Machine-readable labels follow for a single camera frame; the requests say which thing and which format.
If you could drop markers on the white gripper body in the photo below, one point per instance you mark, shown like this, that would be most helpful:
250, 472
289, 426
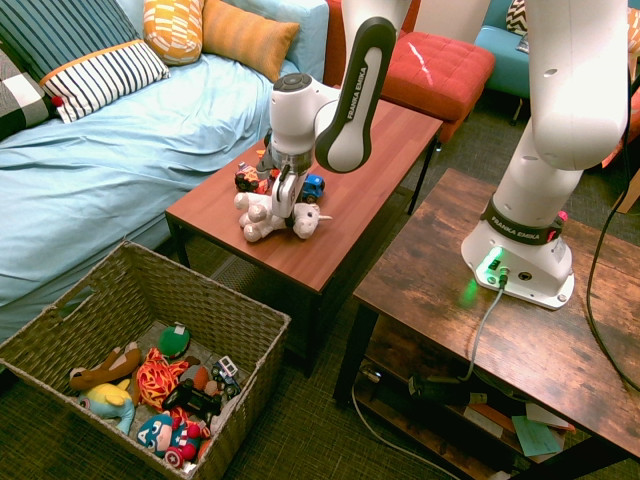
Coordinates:
286, 195

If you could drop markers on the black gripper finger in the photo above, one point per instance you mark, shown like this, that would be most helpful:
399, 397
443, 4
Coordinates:
290, 222

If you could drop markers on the white stuffed unicorn toy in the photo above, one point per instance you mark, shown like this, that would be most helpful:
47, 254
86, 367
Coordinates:
257, 215

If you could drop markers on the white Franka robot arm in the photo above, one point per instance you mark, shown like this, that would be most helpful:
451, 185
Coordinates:
565, 100

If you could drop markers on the blue toy truck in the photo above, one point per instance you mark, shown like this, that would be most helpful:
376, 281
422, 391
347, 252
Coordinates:
314, 187

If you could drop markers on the brown woven basket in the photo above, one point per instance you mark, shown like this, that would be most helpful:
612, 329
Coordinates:
150, 285

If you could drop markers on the small toy car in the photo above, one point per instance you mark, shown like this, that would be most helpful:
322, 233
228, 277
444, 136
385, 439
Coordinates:
225, 372

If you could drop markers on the reddish wooden coffee table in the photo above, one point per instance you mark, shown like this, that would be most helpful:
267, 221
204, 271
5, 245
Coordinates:
360, 200

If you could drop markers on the light blue covered sofa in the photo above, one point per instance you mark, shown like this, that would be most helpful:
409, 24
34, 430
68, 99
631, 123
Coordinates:
125, 165

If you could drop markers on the orange yellow striped pillow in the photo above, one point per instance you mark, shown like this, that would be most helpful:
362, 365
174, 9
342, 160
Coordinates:
245, 35

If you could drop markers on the green round plush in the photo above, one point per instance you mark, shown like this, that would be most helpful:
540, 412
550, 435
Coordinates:
174, 340

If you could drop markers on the rustic dark wood side table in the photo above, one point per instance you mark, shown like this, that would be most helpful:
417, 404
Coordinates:
440, 300

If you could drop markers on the small brown plush ball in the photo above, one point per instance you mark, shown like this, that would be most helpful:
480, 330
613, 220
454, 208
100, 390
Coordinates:
202, 379

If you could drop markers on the red tufted ottoman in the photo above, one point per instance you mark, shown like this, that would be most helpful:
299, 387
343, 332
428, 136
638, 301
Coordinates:
435, 70

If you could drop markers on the yellow white patterned bolster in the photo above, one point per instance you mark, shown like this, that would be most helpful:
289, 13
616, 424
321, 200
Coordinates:
172, 30

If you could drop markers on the black game controller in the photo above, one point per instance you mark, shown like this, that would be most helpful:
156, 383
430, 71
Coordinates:
192, 400

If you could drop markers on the orange flame pattern cloth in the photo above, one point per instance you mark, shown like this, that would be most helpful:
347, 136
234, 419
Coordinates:
157, 380

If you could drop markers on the blue striped pillow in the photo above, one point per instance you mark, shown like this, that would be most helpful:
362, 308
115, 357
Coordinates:
100, 75

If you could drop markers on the black power strip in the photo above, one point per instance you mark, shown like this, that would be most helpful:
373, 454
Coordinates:
435, 390

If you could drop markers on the brown plush dog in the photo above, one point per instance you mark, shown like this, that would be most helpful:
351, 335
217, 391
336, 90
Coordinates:
110, 367

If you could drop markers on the Captain America plush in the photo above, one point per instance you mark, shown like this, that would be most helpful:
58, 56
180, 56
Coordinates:
160, 435

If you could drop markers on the teal chair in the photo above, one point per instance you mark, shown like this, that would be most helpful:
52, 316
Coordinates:
500, 60

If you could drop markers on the yellow blue plush doll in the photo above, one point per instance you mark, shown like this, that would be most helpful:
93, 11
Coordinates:
107, 397

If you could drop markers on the black white checkered pillow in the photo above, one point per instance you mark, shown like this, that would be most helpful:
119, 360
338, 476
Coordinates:
20, 100

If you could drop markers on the black white zigzag pillow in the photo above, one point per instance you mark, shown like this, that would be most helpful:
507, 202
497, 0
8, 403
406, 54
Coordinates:
516, 15

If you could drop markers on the teal paper note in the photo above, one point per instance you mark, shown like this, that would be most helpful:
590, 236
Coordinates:
535, 435

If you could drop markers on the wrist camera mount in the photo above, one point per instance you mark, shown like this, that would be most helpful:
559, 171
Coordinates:
266, 157

